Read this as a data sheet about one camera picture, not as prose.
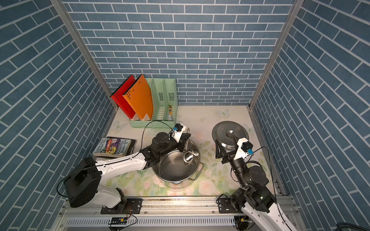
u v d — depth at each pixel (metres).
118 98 0.87
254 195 0.48
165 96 1.15
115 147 0.91
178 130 0.66
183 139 0.69
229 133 1.02
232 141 0.64
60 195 0.43
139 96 0.94
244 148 0.50
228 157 0.55
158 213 0.72
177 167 0.89
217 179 0.83
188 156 0.88
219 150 0.57
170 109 1.18
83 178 0.47
